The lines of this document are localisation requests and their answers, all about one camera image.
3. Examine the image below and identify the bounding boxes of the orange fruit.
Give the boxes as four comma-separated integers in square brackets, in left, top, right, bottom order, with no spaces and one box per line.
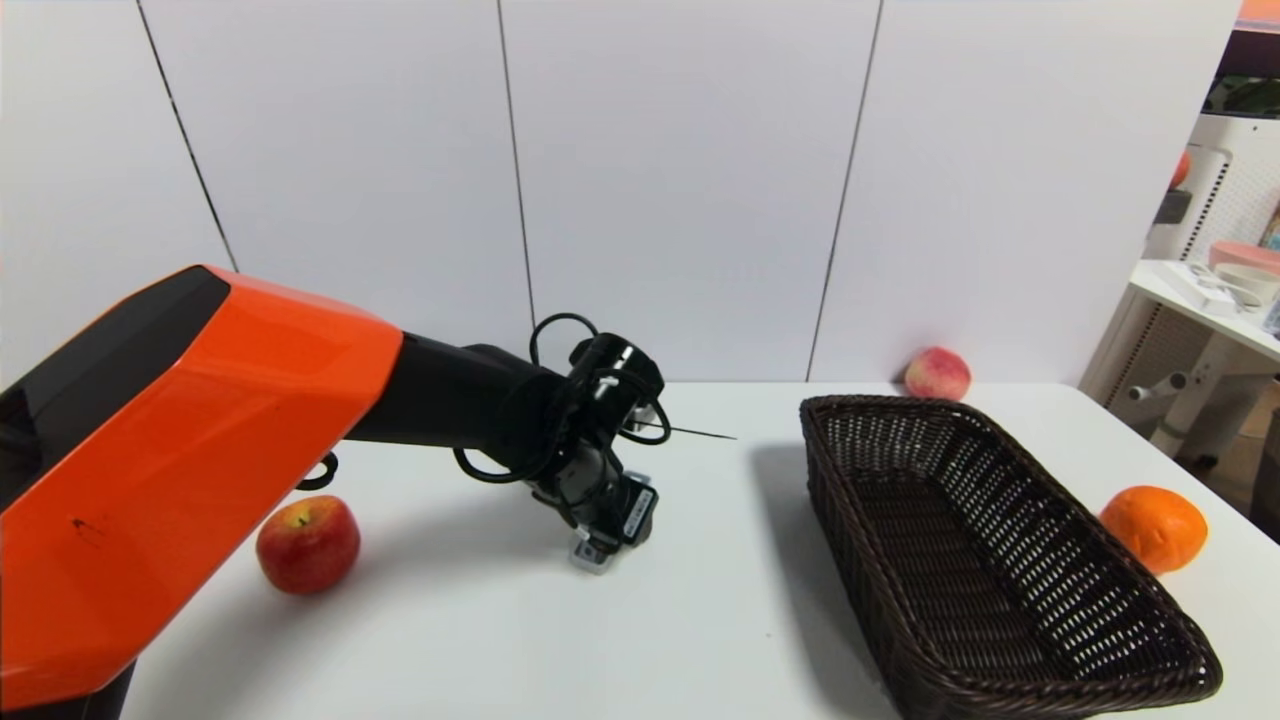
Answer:
[1099,485,1209,575]

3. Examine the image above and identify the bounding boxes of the white pegboard shelf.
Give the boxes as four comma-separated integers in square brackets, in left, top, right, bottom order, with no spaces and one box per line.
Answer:
[1145,112,1280,266]

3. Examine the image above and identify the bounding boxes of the pink peach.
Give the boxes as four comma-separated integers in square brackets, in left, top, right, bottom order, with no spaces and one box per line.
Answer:
[904,346,972,402]

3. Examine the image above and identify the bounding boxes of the white bowl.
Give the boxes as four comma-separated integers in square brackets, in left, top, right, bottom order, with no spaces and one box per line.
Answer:
[1213,262,1280,307]

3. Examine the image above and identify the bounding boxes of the white side desk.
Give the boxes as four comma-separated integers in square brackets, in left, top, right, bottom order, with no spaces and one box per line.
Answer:
[1080,260,1280,471]

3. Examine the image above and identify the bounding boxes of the red apple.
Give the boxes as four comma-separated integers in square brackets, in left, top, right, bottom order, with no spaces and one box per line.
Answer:
[255,495,361,597]

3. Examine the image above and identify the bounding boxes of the brown woven wicker basket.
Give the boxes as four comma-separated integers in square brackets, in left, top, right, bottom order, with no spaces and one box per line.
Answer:
[799,395,1224,720]

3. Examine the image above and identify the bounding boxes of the white tray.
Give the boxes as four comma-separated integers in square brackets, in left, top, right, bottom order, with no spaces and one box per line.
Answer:
[1160,262,1251,314]

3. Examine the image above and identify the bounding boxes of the white desk crank handle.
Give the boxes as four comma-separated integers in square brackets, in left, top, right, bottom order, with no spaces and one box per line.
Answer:
[1128,372,1191,403]

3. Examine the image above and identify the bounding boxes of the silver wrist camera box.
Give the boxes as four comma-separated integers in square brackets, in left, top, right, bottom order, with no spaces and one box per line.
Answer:
[570,532,617,575]

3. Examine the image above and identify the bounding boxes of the pink bowl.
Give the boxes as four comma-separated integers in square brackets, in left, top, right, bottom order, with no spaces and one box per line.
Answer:
[1208,240,1280,277]

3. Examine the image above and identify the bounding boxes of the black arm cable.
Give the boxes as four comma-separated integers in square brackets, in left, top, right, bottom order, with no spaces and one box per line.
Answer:
[453,312,603,487]

